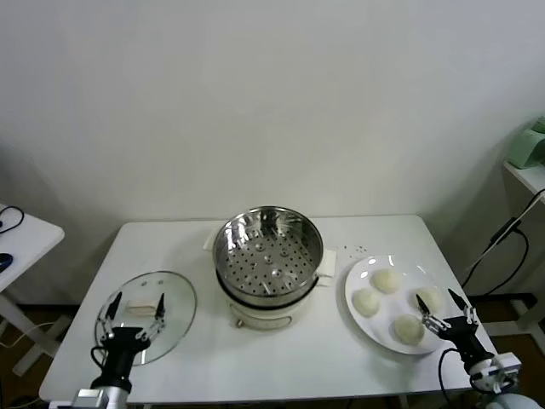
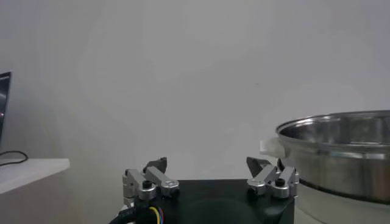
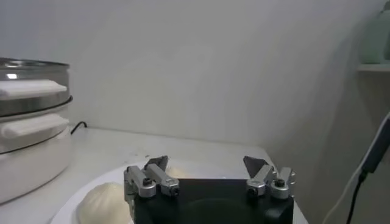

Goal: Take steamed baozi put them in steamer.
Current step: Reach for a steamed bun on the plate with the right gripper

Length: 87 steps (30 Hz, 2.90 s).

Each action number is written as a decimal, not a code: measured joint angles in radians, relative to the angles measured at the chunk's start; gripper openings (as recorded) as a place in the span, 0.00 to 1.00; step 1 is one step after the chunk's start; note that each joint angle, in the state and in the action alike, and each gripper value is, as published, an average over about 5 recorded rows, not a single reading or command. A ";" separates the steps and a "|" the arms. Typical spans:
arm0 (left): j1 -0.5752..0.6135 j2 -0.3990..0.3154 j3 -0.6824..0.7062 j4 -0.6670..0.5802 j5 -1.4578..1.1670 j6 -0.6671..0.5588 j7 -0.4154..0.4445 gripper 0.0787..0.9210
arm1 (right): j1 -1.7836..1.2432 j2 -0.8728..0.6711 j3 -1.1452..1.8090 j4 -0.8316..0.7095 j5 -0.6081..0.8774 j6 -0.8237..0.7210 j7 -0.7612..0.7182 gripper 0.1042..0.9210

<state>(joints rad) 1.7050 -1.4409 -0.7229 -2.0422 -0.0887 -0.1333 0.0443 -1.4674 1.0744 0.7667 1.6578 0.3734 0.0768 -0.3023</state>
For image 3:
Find dark power adapter plug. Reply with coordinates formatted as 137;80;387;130
361;111;390;183

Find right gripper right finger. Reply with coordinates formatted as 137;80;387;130
243;155;296;200

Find steel perforated steamer basket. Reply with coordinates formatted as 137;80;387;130
0;57;73;118

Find white electric cooker pot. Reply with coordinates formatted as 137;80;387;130
0;103;73;204

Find black cooker power cord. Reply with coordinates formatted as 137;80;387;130
69;121;88;135

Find large white plate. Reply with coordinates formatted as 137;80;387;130
50;159;308;224

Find black power cable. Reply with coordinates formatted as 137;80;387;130
346;172;368;224

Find white steamed baozi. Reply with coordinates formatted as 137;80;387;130
166;166;193;180
76;181;135;224

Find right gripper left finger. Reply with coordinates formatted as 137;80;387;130
123;155;181;199

